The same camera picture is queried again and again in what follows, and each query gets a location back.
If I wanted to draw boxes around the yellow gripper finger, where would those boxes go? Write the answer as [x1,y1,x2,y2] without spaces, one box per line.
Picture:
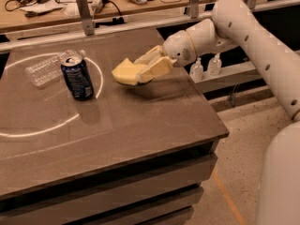
[134,45,164,65]
[137,56,177,83]

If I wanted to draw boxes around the blue pepsi can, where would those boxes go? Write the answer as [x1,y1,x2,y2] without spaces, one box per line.
[61,54,94,100]

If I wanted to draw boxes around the grey drawer cabinet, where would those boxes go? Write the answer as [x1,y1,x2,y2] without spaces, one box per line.
[0,140,219,225]

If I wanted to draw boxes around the yellow sponge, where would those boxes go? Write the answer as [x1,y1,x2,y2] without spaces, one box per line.
[112,58,153,86]

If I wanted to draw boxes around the clear plastic water bottle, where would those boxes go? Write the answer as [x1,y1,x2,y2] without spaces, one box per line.
[25,50,86,87]

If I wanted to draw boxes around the grey metal bracket post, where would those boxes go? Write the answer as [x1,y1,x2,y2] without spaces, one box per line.
[76,0,95,36]

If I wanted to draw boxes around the sanitizer bottle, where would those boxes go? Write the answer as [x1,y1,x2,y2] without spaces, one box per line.
[189,57,203,83]
[207,53,222,76]

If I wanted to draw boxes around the metal rail post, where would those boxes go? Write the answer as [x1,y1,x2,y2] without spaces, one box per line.
[187,0,199,19]

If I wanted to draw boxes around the left sanitizer bottle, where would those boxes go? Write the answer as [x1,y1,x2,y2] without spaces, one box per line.
[189,57,203,83]

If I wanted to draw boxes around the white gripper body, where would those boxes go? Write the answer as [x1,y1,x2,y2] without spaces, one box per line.
[162,30,197,68]

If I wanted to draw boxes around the black scissors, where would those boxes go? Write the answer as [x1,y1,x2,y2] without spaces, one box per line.
[24,9,55,18]

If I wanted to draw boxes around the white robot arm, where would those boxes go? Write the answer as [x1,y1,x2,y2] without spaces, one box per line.
[161,0,300,225]

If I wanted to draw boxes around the right sanitizer bottle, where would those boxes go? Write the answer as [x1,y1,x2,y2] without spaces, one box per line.
[207,53,222,76]

